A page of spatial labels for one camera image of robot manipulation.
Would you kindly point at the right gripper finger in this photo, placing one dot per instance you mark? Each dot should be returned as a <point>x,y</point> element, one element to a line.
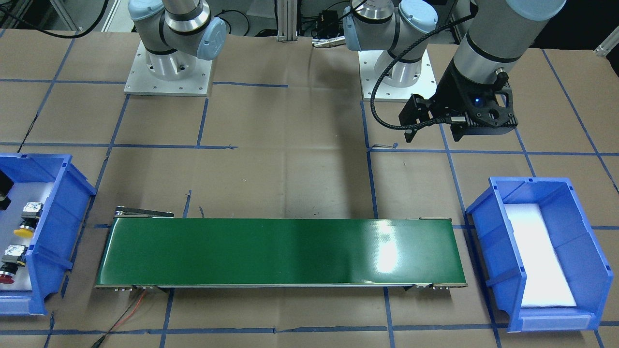
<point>6,184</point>

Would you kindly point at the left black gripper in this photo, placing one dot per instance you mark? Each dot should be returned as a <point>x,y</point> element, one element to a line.
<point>450,93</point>

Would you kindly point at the yellow mushroom push button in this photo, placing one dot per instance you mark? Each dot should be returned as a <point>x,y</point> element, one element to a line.
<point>31,215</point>

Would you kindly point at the red mushroom push button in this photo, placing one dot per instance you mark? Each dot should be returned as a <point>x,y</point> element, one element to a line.
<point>13,258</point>

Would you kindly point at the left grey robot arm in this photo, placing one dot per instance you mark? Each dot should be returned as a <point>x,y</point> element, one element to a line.
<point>500,32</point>

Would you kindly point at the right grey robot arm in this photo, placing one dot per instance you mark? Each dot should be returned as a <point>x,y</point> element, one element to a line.
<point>62,91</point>

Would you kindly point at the white foam pad bin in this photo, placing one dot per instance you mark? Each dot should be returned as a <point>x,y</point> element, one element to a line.
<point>546,284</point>
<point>10,220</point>

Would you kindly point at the blue plastic bin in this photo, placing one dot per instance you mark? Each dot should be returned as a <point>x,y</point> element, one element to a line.
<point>50,254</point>
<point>584,264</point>

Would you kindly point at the green conveyor belt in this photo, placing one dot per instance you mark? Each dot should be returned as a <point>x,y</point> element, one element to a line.
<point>263,252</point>

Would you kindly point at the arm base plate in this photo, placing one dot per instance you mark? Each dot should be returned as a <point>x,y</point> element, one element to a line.
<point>175,74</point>
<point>402,81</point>

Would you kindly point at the aluminium frame post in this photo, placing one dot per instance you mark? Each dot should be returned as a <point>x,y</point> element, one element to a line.
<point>287,17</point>

